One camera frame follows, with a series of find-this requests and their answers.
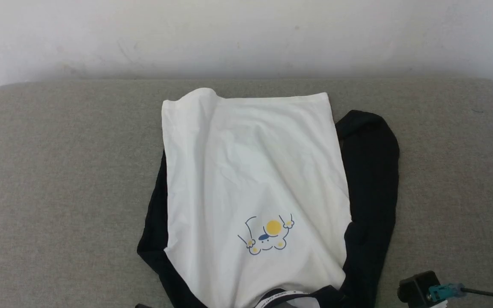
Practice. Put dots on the white shirt with black sleeves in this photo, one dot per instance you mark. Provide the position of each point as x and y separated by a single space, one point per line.
250 171

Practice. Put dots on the grey fabric sofa cushion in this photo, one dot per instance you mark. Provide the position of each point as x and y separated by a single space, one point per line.
58 192

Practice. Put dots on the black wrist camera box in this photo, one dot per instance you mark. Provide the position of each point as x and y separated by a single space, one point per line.
415 291

